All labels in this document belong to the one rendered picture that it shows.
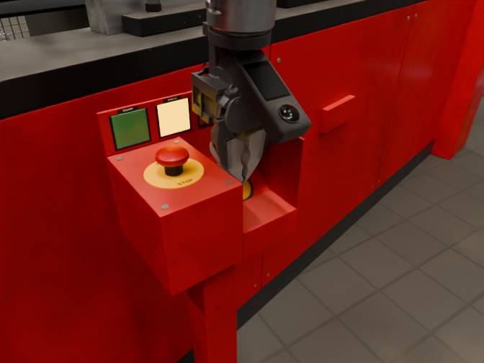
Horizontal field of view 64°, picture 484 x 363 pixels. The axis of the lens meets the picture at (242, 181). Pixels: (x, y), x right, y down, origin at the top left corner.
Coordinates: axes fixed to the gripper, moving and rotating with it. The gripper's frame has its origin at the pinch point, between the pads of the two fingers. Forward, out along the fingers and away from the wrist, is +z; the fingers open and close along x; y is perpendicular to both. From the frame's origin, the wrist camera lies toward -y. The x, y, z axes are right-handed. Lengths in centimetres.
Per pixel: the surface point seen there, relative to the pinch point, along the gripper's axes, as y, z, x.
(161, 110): 9.4, -8.5, 6.9
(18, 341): 12.9, 26.9, 33.0
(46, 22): 93, 1, 2
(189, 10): 31.8, -14.6, -10.3
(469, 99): 41, 43, -169
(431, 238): 8, 74, -104
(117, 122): 9.4, -8.3, 13.0
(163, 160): 0.1, -7.4, 11.3
